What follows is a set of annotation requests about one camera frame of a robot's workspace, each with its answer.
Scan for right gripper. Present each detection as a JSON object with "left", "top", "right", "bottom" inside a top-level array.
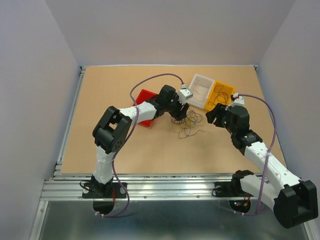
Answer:
[{"left": 205, "top": 102, "right": 236, "bottom": 135}]

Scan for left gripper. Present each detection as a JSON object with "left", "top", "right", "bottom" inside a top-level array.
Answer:
[{"left": 164, "top": 93, "right": 189, "bottom": 121}]

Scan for purple and yellow wires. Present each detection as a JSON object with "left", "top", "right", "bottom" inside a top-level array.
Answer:
[{"left": 170, "top": 107, "right": 207, "bottom": 140}]

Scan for dark wire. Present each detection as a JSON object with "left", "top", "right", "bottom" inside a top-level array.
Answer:
[{"left": 208, "top": 84, "right": 231, "bottom": 107}]

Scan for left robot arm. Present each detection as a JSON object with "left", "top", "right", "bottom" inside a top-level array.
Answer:
[{"left": 89, "top": 84, "right": 193, "bottom": 198}]

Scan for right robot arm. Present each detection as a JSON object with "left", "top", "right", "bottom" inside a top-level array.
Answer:
[{"left": 205, "top": 103, "right": 319, "bottom": 229}]

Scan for yellow plastic bin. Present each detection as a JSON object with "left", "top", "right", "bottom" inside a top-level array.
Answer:
[{"left": 204, "top": 81, "right": 236, "bottom": 112}]

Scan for white plastic bin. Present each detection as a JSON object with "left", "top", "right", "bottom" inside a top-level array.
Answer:
[{"left": 187, "top": 74, "right": 215, "bottom": 109}]

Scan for red plastic bin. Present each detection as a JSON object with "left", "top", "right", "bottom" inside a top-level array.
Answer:
[{"left": 135, "top": 88, "right": 157, "bottom": 128}]

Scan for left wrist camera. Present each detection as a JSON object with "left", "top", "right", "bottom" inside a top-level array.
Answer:
[{"left": 177, "top": 83, "right": 193, "bottom": 105}]

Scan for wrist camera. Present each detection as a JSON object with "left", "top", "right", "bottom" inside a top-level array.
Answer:
[
  {"left": 177, "top": 83, "right": 193, "bottom": 105},
  {"left": 226, "top": 93, "right": 245, "bottom": 110}
]

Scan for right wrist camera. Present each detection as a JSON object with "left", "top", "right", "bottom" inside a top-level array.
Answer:
[{"left": 226, "top": 93, "right": 245, "bottom": 110}]

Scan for aluminium mounting rail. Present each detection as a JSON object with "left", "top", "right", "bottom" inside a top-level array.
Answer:
[{"left": 40, "top": 174, "right": 232, "bottom": 201}]

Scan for left aluminium side rail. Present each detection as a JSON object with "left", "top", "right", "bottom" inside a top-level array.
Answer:
[{"left": 54, "top": 66, "right": 87, "bottom": 171}]

